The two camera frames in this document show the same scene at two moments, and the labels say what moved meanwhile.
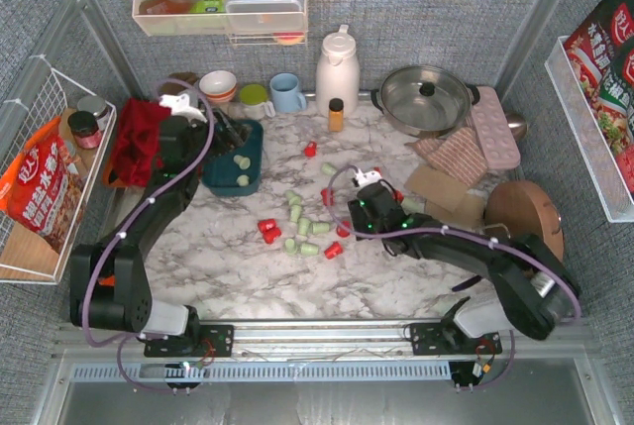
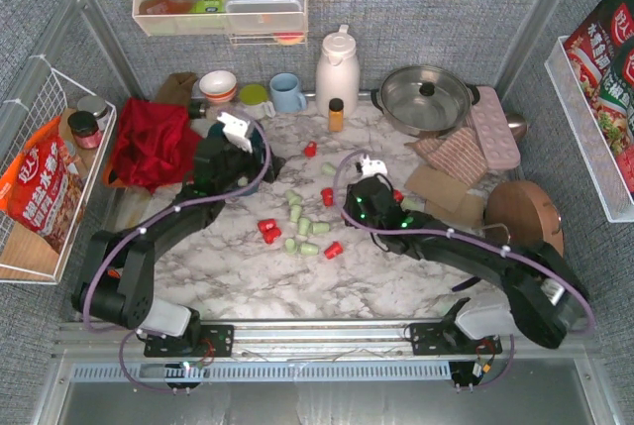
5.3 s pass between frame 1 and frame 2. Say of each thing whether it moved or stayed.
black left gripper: moved
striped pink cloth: stayed
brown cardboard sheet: stayed
